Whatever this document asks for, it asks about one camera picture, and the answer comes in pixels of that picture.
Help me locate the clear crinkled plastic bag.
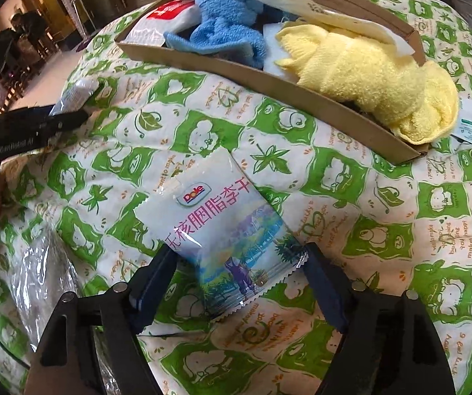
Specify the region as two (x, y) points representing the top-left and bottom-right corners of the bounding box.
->
(5, 229), (114, 395)

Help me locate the green white patterned quilt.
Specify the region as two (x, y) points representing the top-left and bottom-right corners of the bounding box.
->
(0, 0), (472, 394)

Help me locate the white printed sachet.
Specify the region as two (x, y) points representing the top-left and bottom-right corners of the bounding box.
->
(49, 78), (99, 116)

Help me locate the clear bag of tissues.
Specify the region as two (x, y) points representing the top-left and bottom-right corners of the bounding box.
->
(255, 0), (415, 57)

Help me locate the red label wet wipes pack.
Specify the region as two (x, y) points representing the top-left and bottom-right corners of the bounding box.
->
(123, 0), (201, 46)

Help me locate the blue towel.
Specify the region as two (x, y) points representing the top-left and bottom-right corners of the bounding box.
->
(164, 0), (299, 70)

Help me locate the brown cardboard tray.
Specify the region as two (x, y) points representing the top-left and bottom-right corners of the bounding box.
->
(115, 0), (430, 164)

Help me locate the Dole dried plum packet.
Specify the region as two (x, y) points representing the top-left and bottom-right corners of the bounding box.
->
(134, 148), (307, 321)

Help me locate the white cotton pad pack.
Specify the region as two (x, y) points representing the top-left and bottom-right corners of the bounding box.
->
(263, 22), (298, 83)

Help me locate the yellow towel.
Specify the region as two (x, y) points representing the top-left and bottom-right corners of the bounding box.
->
(275, 21), (459, 145)

